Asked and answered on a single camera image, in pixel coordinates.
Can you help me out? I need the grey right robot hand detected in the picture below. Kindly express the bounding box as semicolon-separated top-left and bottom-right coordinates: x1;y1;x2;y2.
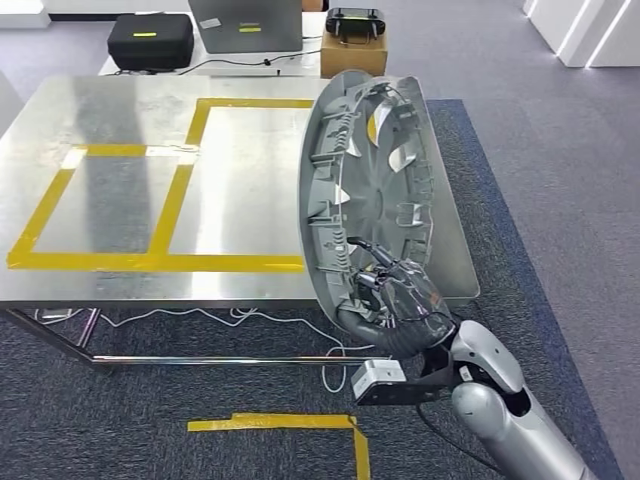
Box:
336;236;457;359

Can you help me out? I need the grey plastic wheel hubcap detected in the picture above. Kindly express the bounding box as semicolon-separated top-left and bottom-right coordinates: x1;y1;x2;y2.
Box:
298;69;436;333

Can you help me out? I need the steel workbench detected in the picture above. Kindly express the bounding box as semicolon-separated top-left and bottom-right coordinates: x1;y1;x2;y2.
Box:
0;74;481;372

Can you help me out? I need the yellow tape on workbench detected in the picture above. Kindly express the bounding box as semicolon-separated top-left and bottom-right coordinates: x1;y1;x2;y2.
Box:
7;97;315;274

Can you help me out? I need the yellow floor tape corner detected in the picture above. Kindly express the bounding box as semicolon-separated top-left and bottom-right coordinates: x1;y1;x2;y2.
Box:
187;412;372;480

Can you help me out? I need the brown cardboard box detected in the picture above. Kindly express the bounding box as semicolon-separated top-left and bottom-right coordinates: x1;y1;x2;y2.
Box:
319;29;389;79

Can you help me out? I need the black handheld controller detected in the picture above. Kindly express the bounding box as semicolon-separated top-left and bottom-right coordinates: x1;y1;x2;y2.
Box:
325;7;386;46

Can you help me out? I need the grey laptop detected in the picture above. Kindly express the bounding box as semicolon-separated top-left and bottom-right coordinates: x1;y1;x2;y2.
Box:
187;0;304;55

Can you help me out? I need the black carry case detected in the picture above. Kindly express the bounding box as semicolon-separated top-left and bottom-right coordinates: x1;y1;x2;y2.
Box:
106;13;195;73

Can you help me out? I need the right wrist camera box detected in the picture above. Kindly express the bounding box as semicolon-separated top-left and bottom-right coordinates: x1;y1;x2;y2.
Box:
350;359;454;407

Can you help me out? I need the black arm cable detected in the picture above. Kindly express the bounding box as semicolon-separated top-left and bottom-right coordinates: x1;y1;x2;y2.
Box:
416;404;506;475

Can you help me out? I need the white cable under workbench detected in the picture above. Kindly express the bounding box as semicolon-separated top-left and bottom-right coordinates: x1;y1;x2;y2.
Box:
35;305;376;393

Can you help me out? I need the black table cable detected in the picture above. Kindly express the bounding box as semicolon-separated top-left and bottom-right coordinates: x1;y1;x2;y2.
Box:
177;47;322;75

